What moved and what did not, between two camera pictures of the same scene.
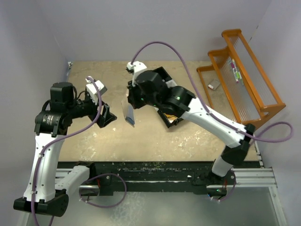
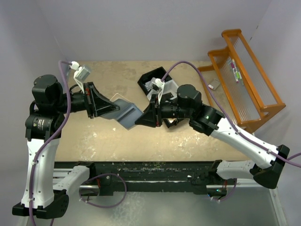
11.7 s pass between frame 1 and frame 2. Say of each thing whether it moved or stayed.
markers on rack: stayed
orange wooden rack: stayed
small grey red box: stayed
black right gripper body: moved
